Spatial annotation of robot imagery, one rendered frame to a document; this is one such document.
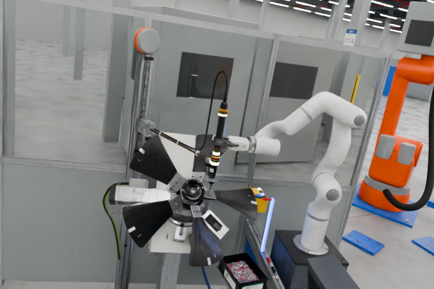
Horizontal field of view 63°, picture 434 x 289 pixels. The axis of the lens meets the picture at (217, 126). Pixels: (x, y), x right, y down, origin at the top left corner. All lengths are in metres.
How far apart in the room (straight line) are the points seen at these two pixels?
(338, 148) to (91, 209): 1.73
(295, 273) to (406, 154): 3.51
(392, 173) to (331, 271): 4.02
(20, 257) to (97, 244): 0.53
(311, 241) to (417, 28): 3.76
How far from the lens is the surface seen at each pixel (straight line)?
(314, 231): 2.01
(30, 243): 2.94
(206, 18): 4.41
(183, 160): 2.12
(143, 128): 2.20
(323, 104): 1.78
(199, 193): 1.79
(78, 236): 2.84
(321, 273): 1.40
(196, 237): 1.77
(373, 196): 5.42
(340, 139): 1.86
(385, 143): 5.22
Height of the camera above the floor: 1.98
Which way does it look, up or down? 14 degrees down
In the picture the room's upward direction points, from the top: 9 degrees clockwise
